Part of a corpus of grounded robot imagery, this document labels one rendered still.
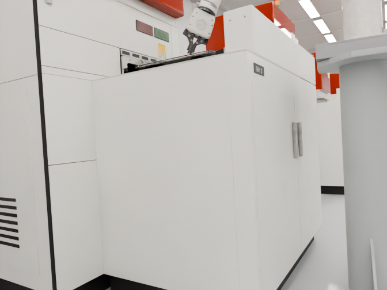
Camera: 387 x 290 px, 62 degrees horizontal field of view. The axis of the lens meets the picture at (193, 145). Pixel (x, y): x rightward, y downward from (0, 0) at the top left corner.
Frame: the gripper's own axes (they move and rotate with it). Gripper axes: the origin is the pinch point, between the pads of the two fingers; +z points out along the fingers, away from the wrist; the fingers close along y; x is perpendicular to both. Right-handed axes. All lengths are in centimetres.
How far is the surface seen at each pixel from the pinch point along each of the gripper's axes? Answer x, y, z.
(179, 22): 315, 0, -141
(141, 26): 23.5, -22.7, -7.9
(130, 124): -11.2, -11.1, 37.7
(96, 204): 1, -12, 70
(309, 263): 2, 82, 65
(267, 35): -28.2, 19.0, -4.3
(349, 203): -29, 67, 36
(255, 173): -40, 26, 39
